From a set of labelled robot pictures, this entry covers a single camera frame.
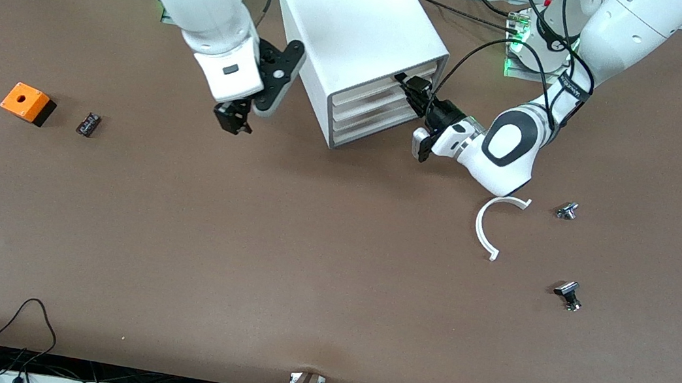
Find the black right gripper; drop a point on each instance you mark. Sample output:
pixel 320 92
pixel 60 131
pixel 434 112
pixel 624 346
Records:
pixel 233 116

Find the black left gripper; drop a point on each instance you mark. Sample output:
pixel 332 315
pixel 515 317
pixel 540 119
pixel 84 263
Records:
pixel 440 112

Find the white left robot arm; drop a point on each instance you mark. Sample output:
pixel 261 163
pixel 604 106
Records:
pixel 510 154

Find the black capped push button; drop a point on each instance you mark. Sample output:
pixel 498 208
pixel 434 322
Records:
pixel 570 294

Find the white curved plastic arc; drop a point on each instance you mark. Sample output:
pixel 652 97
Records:
pixel 480 226

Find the small black contact block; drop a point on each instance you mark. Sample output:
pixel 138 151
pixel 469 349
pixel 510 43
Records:
pixel 88 124

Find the orange box with black base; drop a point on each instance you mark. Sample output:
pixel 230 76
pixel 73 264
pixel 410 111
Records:
pixel 23 100

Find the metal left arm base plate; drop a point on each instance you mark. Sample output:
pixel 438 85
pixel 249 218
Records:
pixel 515 68

